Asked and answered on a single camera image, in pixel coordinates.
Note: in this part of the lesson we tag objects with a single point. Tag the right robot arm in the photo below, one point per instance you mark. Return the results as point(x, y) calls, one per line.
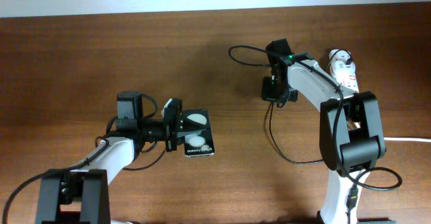
point(351, 137)

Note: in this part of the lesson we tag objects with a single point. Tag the white power strip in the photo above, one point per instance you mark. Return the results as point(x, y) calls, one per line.
point(349, 81)

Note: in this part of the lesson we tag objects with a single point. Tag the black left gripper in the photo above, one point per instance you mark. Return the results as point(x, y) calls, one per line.
point(176, 127)

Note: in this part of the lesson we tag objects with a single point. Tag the white charger adapter plug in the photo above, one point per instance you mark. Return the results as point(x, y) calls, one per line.
point(341, 62)

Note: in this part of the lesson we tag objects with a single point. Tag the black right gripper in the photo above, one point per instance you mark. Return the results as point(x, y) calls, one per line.
point(267, 95)

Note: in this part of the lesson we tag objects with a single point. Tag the black flip smartphone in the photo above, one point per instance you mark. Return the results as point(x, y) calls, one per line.
point(201, 143)

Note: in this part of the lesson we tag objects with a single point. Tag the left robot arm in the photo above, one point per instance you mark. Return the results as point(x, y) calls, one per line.
point(79, 193)

